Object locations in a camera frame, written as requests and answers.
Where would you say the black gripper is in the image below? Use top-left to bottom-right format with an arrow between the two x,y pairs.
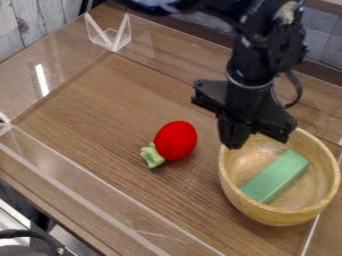
193,80 -> 298,149

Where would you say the black metal bracket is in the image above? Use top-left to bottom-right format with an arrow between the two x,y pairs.
30,222 -> 78,256

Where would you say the clear acrylic enclosure wall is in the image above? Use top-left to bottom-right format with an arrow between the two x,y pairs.
0,18 -> 342,256

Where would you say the green rectangular block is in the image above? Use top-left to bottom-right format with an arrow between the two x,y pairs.
241,150 -> 310,204

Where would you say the black cable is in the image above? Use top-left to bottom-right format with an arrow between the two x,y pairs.
0,229 -> 34,248

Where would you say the red plush strawberry toy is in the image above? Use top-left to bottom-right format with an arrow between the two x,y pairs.
141,120 -> 198,168

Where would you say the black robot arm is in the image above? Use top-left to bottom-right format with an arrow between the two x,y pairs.
193,0 -> 309,149

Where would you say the brown wooden bowl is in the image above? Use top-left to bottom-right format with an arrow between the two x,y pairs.
218,129 -> 342,227

